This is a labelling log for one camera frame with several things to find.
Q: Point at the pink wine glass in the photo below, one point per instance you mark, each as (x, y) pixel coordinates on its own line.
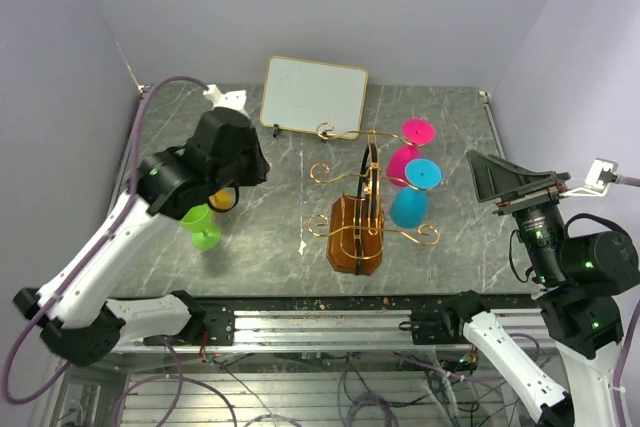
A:
(418, 132)

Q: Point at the green wine glass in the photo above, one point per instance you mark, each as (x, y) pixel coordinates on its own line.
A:
(199, 222)

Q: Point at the gold framed whiteboard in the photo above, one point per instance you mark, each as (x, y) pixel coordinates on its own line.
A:
(303, 95)

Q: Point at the blue wine glass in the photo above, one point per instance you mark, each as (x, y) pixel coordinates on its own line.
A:
(411, 204)

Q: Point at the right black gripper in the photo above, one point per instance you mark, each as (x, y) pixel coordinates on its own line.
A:
(493, 178)

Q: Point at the aluminium frame rail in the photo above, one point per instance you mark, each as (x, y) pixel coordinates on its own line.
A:
(325, 331)

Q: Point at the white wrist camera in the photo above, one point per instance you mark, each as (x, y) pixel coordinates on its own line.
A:
(601, 175)
(234, 100)

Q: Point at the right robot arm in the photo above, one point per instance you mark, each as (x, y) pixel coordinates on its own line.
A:
(579, 278)

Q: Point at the orange wine glass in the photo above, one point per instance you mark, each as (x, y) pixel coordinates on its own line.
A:
(222, 201)

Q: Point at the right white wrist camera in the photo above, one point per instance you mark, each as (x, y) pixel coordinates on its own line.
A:
(601, 175)

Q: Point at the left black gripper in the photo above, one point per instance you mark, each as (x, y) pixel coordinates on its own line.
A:
(260, 166)

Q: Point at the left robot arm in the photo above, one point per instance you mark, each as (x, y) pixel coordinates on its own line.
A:
(83, 323)

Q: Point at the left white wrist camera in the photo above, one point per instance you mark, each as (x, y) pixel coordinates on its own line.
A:
(234, 100)

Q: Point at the gold wire glass rack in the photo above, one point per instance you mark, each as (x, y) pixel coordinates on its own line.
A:
(357, 223)

